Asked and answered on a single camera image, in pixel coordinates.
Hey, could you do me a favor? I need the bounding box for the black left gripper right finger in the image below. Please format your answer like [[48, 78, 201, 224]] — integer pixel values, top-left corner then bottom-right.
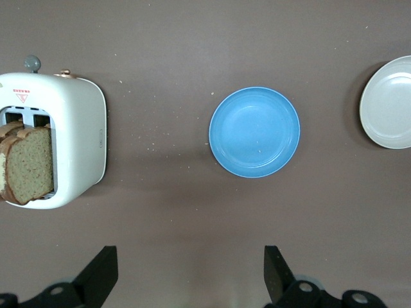
[[264, 246, 386, 308]]

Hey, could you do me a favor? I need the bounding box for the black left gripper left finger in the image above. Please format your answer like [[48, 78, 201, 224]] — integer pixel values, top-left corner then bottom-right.
[[0, 246, 119, 308]]

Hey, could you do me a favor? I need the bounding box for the brown bread slice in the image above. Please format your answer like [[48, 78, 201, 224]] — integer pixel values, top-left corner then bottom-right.
[[5, 126, 55, 205], [0, 120, 25, 203]]

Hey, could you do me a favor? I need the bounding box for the blue plate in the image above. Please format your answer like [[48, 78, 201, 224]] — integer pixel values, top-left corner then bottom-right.
[[209, 86, 301, 178]]

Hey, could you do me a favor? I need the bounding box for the beige plate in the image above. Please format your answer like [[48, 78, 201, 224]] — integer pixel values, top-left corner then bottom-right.
[[359, 55, 411, 150]]

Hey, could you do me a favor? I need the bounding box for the white toaster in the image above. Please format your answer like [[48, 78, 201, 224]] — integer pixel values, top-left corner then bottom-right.
[[0, 55, 107, 210]]

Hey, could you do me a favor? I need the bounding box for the grey toaster lever knob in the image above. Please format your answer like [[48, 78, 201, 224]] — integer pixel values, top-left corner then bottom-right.
[[24, 55, 42, 74]]

